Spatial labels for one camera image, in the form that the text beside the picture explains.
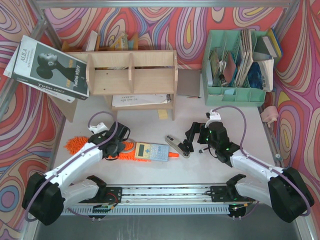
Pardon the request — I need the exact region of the grey stapler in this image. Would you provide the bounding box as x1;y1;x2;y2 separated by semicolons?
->
165;135;191;159

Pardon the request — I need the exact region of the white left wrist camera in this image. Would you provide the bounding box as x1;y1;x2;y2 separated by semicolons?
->
88;122;109;134

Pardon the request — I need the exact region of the black Twins story book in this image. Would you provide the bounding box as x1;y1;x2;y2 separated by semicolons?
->
11;35;90;100

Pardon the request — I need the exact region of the yellow blue calculator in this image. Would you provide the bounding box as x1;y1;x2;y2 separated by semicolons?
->
134;142;170;162

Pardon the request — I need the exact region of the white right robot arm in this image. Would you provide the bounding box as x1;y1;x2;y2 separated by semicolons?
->
183;121;315;223

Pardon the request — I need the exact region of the spiral notepad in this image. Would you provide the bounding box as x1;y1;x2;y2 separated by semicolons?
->
112;94;171;107

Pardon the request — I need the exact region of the black marker pen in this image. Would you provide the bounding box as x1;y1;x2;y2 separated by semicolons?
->
198;146;210;154

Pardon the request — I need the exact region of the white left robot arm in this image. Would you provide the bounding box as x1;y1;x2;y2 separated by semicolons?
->
22;122;131;226

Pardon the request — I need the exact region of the orange chenille duster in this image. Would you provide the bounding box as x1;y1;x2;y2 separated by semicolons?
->
64;134;180;165

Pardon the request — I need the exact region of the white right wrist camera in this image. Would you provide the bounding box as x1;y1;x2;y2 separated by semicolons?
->
205;109;222;128

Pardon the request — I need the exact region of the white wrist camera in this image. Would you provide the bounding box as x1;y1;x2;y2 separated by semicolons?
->
88;122;109;134
205;109;222;128

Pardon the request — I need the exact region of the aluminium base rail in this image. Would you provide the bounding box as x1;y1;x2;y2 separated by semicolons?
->
104;184;251;206

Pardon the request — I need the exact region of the white book under stack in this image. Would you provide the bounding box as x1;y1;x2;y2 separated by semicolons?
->
3;48;75;103

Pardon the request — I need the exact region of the blue yellow book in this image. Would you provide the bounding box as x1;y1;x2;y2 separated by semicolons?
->
261;28;283;59

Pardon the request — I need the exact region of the green desk organizer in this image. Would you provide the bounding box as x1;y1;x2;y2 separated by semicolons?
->
201;30;266;107

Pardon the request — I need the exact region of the wooden bookshelf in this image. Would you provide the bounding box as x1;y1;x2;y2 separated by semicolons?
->
85;49;179;122

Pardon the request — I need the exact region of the grey notebook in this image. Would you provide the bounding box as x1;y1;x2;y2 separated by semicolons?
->
177;69;201;97

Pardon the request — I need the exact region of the clear tape roll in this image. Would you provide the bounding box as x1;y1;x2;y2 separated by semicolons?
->
121;138;136;154

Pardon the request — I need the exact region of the pink pig figurine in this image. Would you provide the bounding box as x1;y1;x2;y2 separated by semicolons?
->
260;105;279;128

